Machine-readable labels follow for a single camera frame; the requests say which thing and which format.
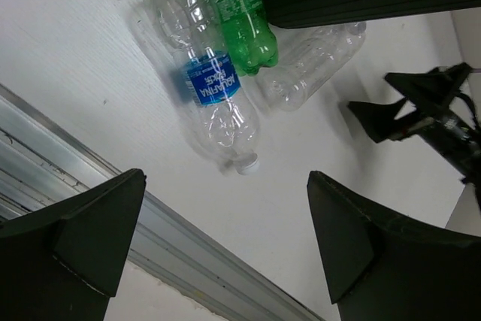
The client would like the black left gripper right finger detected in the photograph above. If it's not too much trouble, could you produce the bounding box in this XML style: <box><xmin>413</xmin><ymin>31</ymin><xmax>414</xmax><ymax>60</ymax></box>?
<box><xmin>307</xmin><ymin>171</ymin><xmax>480</xmax><ymax>320</ymax></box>

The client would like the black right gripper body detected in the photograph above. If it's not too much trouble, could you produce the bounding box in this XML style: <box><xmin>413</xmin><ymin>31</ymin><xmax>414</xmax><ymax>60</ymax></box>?
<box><xmin>390</xmin><ymin>65</ymin><xmax>481</xmax><ymax>186</ymax></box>

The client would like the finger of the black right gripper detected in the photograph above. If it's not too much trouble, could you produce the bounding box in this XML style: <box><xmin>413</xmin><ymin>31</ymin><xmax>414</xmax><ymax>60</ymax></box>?
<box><xmin>384</xmin><ymin>62</ymin><xmax>472</xmax><ymax>111</ymax></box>
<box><xmin>347</xmin><ymin>98</ymin><xmax>407</xmax><ymax>144</ymax></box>

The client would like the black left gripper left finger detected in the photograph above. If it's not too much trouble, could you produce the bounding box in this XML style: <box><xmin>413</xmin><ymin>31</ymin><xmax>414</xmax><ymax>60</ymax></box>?
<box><xmin>1</xmin><ymin>168</ymin><xmax>146</xmax><ymax>320</ymax></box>

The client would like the clear unlabelled plastic bottle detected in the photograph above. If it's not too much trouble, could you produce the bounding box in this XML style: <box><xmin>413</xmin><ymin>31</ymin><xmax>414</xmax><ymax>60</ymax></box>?
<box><xmin>256</xmin><ymin>21</ymin><xmax>367</xmax><ymax>111</ymax></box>

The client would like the green plastic soda bottle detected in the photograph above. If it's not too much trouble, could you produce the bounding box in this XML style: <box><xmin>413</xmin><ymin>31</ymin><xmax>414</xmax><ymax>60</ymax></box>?
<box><xmin>213</xmin><ymin>0</ymin><xmax>278</xmax><ymax>77</ymax></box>

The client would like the clear Aquafina bottle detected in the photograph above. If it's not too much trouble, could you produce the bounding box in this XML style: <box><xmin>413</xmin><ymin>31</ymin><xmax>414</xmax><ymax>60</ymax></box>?
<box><xmin>131</xmin><ymin>0</ymin><xmax>260</xmax><ymax>175</ymax></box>

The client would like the aluminium front frame rail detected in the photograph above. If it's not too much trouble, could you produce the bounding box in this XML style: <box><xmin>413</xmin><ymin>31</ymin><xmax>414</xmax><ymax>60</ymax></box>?
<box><xmin>1</xmin><ymin>88</ymin><xmax>316</xmax><ymax>320</ymax></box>

